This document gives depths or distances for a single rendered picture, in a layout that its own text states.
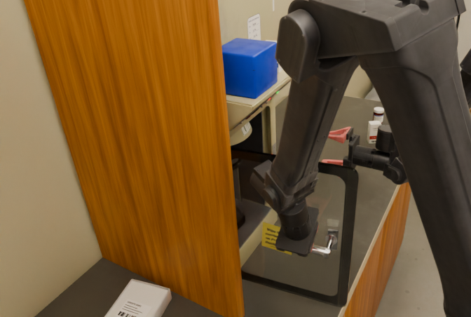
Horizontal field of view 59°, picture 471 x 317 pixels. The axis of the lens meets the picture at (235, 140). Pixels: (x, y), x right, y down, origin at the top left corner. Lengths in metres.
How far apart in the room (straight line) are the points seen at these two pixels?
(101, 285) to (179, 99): 0.68
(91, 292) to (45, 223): 0.23
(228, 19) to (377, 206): 0.86
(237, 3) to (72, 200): 0.71
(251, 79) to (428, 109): 0.52
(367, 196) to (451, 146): 1.17
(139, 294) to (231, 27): 0.72
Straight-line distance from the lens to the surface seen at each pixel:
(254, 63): 0.81
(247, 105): 0.82
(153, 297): 1.18
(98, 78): 0.95
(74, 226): 1.31
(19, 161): 1.14
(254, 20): 1.02
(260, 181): 0.80
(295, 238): 0.84
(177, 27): 0.75
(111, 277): 1.32
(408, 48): 0.33
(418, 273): 2.64
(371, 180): 1.61
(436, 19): 0.35
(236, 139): 1.07
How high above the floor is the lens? 1.85
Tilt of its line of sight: 29 degrees down
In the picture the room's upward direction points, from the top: 4 degrees counter-clockwise
